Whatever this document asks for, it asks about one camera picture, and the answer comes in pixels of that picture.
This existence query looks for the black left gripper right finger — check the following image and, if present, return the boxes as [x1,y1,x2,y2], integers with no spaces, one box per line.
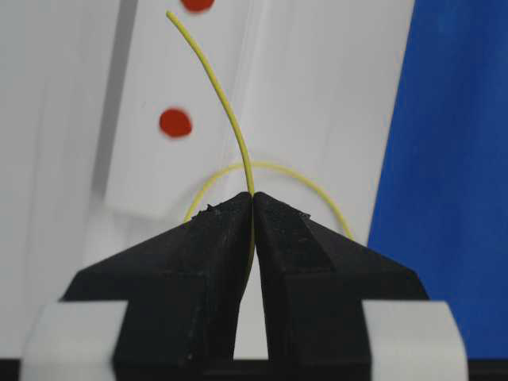
[253,192,428,364]

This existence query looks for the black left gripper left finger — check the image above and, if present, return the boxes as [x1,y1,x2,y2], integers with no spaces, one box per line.
[63,192,252,368]

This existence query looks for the yellow solder wire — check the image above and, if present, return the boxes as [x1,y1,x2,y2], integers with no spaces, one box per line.
[165,10,355,275]

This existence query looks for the blue table mat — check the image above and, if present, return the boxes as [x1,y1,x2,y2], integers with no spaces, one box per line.
[368,1,507,358]

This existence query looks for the white paper sheet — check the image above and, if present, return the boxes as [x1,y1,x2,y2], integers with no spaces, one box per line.
[1,1,414,358]

